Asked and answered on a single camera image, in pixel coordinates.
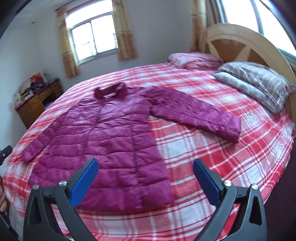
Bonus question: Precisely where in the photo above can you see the magenta puffer jacket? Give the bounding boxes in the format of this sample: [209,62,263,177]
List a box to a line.
[21,83,241,213]

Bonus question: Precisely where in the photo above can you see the person left hand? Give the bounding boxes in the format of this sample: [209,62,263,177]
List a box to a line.
[0,179,8,212]

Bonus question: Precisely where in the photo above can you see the brown wooden desk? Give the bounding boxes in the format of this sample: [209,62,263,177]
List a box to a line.
[15,78,63,129]

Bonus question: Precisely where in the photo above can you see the red plaid bed sheet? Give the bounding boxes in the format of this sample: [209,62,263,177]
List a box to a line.
[3,63,295,240]

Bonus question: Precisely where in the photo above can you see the clutter pile on desk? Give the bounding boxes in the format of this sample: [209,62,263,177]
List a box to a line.
[13,72,48,106]

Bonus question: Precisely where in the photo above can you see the left yellow curtain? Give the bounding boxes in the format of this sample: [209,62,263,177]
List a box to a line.
[56,7,80,78]

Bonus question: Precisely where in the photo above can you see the grey patterned pillow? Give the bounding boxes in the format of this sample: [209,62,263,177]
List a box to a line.
[214,62,295,114]

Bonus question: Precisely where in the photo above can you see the far window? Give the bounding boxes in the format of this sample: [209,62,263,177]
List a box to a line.
[66,1,118,64]

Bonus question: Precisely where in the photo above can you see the right yellow curtain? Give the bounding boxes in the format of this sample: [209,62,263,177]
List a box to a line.
[112,1,137,60]

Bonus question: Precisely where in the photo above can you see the pink folded blanket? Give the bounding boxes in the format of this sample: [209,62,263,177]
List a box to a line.
[168,52,224,70]

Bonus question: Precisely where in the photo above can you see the wooden bed headboard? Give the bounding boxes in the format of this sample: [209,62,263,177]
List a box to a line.
[206,24,295,121]

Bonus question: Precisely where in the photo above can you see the side window yellow curtain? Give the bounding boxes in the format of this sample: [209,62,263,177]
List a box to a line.
[190,0,207,53]

